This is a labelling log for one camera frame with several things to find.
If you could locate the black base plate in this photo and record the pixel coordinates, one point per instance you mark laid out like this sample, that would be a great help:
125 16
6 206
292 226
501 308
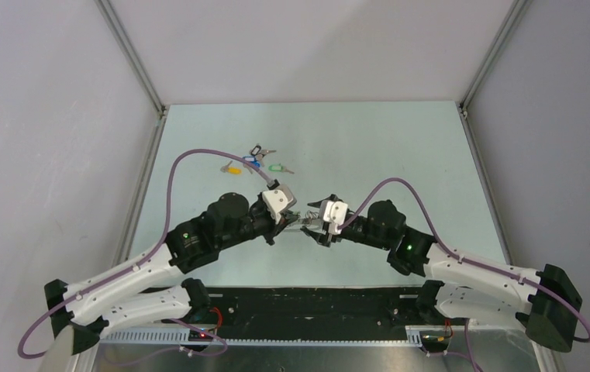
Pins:
238 311

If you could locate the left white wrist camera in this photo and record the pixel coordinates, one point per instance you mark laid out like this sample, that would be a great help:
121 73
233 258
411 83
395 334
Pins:
279 202

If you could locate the metal cable duct rail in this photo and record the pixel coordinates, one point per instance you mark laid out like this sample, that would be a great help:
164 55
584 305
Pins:
179 336

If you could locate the aluminium frame post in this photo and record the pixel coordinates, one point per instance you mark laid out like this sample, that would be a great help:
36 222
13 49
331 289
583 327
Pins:
119 33
504 33

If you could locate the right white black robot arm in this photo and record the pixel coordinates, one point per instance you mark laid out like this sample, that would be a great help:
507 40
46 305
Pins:
542 303

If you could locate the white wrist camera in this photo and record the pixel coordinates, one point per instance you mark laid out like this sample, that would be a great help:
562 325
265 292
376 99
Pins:
279 202
333 215

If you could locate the left controller board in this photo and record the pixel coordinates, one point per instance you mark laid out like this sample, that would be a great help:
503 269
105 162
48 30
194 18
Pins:
201 336

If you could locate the controller board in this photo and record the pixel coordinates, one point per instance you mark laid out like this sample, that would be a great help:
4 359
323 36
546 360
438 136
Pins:
201 336
434 344

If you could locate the right aluminium frame post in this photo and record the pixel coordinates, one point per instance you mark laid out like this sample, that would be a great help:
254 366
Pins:
504 33

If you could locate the green tagged key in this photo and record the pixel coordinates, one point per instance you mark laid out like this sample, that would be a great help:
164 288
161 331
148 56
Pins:
280 168

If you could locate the yellow tagged key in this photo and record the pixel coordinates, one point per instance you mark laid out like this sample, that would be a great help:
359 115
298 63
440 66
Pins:
230 169

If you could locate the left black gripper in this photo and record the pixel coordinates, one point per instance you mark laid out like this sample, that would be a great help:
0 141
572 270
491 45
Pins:
275 229

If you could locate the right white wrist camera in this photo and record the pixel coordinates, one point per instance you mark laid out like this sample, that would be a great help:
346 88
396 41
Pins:
333 215

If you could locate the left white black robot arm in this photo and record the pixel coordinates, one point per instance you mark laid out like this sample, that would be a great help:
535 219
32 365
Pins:
152 287

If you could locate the left aluminium frame post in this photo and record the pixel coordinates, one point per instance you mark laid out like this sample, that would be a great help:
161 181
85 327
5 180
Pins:
119 33

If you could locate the black tagged key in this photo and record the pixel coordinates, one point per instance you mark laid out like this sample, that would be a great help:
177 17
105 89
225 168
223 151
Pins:
258 150

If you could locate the right controller board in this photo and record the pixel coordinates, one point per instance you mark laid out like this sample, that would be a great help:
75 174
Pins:
434 344

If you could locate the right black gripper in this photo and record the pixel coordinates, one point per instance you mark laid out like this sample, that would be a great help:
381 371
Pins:
324 240

